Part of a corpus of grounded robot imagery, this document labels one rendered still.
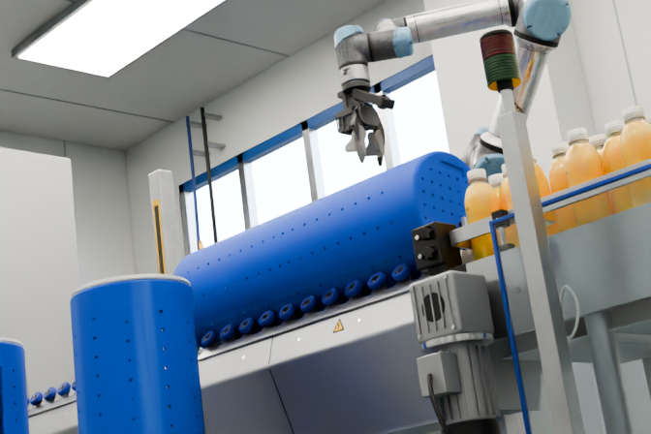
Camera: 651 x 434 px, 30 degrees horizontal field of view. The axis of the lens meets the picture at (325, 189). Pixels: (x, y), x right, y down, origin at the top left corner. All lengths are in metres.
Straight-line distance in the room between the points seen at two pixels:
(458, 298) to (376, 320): 0.46
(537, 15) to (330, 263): 0.79
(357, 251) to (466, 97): 3.35
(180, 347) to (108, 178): 5.97
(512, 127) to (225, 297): 1.13
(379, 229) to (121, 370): 0.65
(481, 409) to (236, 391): 0.93
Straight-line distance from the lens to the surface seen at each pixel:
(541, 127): 5.75
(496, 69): 2.25
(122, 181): 8.74
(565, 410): 2.11
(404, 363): 2.68
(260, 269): 2.99
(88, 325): 2.77
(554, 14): 3.04
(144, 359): 2.71
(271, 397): 2.98
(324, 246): 2.84
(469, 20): 3.18
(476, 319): 2.32
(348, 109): 3.00
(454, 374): 2.27
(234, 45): 7.32
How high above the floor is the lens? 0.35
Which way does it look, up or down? 17 degrees up
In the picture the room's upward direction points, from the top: 8 degrees counter-clockwise
